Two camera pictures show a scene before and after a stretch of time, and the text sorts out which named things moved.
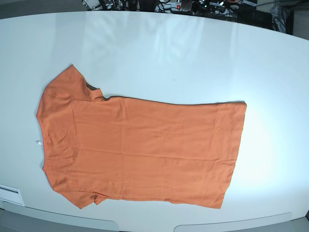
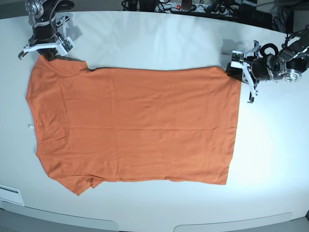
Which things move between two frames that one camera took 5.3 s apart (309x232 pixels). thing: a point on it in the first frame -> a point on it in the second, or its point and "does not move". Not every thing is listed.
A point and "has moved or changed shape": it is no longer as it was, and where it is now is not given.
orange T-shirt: (94, 149) has moved or changed shape
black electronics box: (254, 17) does not move
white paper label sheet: (10, 194) does not move
